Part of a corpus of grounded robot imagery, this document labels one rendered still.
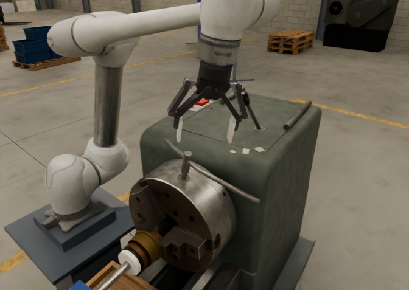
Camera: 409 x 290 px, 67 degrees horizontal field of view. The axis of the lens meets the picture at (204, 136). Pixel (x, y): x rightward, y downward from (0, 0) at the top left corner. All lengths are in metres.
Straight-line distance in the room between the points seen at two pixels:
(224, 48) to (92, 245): 1.01
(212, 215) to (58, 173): 0.70
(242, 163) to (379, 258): 1.83
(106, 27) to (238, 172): 0.53
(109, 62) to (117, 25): 0.29
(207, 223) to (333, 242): 1.83
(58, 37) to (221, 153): 0.58
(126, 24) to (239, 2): 0.34
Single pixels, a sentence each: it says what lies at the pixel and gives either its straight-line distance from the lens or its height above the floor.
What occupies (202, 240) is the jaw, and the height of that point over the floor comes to 1.11.
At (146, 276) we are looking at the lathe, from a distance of 1.09.
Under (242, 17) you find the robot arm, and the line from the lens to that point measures 0.66.
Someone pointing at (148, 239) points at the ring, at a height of 1.12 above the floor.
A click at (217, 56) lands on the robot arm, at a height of 1.57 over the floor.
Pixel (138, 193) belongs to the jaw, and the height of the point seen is 1.20.
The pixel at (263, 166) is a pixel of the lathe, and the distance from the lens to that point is 0.87.
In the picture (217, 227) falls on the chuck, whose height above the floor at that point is 1.13.
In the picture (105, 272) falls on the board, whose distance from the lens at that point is 1.09.
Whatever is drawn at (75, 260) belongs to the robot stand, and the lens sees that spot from 1.37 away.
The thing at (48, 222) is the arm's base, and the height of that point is 0.83.
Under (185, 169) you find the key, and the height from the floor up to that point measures 1.27.
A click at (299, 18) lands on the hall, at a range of 11.67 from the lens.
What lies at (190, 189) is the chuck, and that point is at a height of 1.22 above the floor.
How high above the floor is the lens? 1.71
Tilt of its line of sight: 27 degrees down
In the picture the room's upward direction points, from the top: straight up
